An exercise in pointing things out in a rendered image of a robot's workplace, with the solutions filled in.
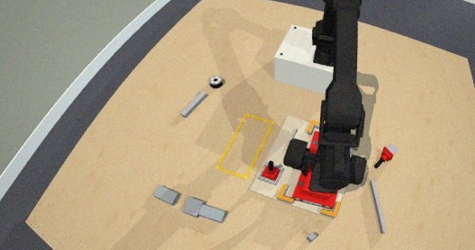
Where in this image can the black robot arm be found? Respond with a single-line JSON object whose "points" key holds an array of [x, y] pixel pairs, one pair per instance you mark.
{"points": [[336, 40]]}

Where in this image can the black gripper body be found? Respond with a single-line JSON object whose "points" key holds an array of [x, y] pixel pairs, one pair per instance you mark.
{"points": [[295, 156]]}

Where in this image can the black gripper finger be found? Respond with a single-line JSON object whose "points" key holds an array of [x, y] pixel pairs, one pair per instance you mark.
{"points": [[304, 169]]}

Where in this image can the grey metal rod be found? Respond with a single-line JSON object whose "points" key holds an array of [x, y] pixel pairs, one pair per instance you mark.
{"points": [[377, 206]]}

